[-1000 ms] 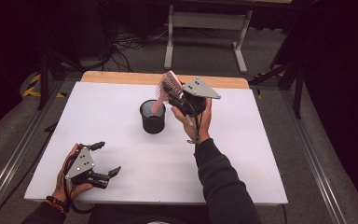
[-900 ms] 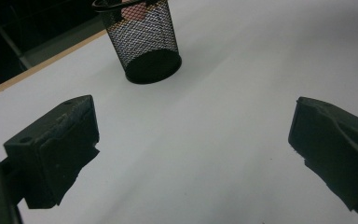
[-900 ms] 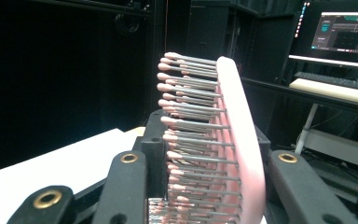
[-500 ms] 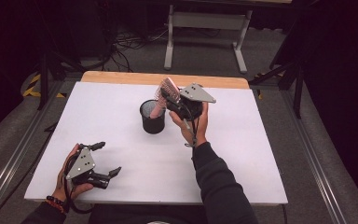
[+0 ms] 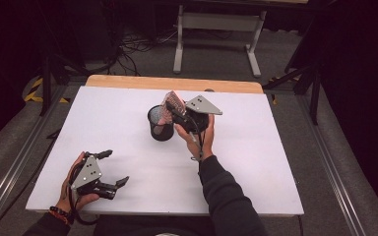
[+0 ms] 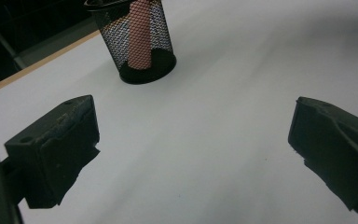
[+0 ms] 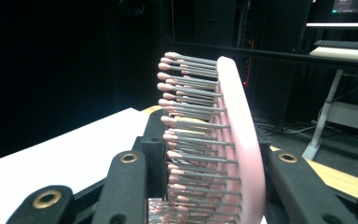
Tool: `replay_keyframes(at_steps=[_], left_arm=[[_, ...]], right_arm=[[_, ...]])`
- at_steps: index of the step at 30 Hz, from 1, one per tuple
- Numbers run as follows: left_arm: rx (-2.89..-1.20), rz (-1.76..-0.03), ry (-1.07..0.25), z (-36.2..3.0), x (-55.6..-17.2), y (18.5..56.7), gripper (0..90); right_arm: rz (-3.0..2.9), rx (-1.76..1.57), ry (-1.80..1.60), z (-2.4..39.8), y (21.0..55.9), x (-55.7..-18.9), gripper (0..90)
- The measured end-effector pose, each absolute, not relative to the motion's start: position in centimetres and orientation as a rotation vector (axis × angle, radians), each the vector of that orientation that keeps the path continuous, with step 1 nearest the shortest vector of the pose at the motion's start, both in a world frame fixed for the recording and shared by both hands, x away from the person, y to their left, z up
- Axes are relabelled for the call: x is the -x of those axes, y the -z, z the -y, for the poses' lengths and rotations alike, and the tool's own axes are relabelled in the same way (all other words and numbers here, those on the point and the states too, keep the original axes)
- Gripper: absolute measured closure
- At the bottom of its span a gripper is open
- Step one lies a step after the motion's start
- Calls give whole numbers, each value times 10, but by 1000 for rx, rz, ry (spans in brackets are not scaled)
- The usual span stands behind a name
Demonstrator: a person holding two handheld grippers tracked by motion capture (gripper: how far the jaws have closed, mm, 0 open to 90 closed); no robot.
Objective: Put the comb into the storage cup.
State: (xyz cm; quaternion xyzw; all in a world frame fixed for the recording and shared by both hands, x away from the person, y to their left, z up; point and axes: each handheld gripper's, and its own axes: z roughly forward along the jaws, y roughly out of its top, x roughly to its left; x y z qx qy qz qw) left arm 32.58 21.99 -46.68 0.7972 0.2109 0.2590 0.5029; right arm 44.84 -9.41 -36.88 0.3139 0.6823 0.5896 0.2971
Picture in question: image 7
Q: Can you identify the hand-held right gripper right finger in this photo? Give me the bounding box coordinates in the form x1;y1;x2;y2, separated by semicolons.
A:
258;139;358;224

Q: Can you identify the black metal bar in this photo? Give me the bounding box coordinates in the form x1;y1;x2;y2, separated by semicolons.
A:
167;39;358;71

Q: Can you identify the pink hairbrush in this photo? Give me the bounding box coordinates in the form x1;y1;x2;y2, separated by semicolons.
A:
148;51;267;224

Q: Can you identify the computer monitor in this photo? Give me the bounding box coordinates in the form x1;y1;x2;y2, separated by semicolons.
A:
331;0;358;15

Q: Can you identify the white desk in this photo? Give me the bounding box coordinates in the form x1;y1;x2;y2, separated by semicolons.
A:
301;46;358;161

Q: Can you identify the black keyboard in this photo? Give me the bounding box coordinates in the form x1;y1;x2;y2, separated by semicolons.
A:
312;38;358;51

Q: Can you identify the bundle of floor cables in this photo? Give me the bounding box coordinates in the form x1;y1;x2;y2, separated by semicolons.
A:
254;119;322;138

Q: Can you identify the white table board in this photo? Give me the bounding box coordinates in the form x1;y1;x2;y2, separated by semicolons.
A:
0;106;157;224

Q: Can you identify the red cable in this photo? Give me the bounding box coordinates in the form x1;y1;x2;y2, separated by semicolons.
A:
242;38;255;87

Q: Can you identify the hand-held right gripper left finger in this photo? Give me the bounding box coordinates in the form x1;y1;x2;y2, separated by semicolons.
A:
91;107;170;224

